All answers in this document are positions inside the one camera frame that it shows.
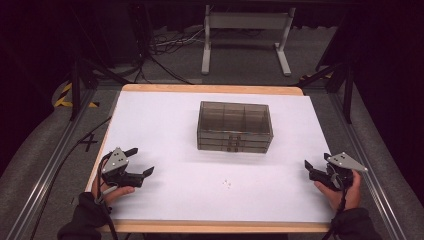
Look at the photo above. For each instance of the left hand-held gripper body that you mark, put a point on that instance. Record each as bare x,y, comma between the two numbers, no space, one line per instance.
116,163

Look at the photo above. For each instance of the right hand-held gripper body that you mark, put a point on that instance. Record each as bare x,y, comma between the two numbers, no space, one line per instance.
343,161

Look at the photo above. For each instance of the transparent grey drawer cabinet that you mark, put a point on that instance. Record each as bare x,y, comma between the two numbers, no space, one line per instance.
233,116

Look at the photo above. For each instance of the person's left hand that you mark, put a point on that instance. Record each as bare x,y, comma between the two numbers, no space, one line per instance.
113,193

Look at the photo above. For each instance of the person's right hand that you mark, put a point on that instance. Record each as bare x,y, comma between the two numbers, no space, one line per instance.
350,198

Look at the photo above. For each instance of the white paper sheet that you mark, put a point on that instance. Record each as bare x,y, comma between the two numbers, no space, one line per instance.
166,133

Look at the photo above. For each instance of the black metal stand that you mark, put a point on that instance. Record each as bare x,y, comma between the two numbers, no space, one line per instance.
76,86
348,93

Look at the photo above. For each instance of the yellow black hazard tape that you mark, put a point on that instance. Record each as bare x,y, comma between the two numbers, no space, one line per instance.
65,96

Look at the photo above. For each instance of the wooden table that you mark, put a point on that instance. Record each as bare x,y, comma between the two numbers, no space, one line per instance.
206,88

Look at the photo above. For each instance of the aluminium floor rail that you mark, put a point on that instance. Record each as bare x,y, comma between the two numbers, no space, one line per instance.
370,166
50,166

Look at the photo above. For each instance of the white metal desk frame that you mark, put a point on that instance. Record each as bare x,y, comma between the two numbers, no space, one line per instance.
246,20

